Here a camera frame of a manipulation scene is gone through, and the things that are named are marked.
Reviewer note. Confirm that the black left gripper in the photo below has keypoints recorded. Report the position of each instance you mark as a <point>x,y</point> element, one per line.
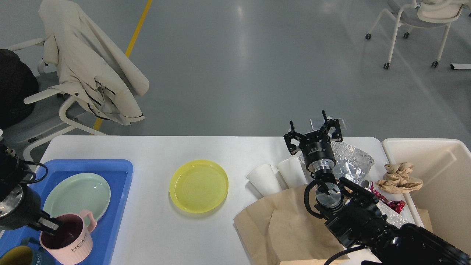
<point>22,208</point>

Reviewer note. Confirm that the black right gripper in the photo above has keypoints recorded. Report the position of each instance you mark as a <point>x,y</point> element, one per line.
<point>315,146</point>

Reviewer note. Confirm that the dark green mug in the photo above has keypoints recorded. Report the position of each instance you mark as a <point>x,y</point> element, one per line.
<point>29,252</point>

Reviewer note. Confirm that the pink mug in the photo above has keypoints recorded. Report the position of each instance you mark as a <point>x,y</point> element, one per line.
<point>72,243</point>

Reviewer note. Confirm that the yellow plastic plate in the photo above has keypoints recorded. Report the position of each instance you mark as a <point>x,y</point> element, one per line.
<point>198,186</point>

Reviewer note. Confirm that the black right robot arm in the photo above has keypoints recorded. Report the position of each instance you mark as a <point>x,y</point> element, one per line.
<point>351,213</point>

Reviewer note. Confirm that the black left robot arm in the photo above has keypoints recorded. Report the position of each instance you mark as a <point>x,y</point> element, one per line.
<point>15,171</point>

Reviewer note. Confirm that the right white paper cup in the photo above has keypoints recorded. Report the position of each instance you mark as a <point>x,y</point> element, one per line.
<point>292,172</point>

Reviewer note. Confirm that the white paper cup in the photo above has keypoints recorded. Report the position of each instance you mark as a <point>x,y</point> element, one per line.
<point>292,172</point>
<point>264,180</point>

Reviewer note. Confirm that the pale green plate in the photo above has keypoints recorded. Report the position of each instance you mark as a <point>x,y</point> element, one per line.
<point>78,192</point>

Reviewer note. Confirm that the crumpled foil bag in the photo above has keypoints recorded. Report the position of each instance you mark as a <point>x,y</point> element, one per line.
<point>393,217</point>
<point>347,161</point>

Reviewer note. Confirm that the left white paper cup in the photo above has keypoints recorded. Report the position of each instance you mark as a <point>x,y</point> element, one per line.
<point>264,180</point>

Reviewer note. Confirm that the blue plastic tray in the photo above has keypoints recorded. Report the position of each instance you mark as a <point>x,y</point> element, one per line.
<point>118,174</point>

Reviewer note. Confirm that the brown paper bag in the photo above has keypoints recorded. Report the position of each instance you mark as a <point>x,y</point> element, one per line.
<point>278,228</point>

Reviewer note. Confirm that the crumpled brown paper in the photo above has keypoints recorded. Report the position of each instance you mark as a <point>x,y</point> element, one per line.
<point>397,179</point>

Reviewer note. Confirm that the white office chair left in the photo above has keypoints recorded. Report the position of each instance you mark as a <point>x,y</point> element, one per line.
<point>55,113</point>

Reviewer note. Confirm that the red snack wrapper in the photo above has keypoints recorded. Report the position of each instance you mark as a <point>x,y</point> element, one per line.
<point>395,205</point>

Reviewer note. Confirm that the person in dark clothes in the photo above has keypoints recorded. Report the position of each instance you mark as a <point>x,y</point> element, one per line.
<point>17,82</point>

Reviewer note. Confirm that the white waste bin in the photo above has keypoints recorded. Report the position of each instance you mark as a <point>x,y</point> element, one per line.
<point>444,166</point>

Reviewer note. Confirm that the white chair background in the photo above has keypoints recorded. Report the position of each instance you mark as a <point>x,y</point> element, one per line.
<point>420,14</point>

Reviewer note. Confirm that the beige coat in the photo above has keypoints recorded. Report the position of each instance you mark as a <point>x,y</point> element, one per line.
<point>90,66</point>

